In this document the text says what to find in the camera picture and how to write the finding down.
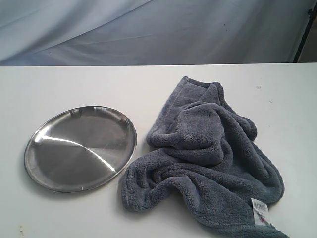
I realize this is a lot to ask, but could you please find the round stainless steel plate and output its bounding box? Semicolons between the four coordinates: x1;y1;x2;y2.
24;106;137;193

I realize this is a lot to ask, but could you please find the grey fleece towel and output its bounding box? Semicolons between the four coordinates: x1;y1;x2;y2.
121;77;285;238

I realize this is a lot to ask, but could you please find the grey backdrop cloth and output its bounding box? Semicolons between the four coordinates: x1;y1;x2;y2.
0;0;313;66

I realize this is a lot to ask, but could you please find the black stand pole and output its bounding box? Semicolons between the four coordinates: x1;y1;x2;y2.
292;0;317;63

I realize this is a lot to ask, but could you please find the white fabric care label tag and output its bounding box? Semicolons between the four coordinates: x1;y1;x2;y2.
251;198;270;226

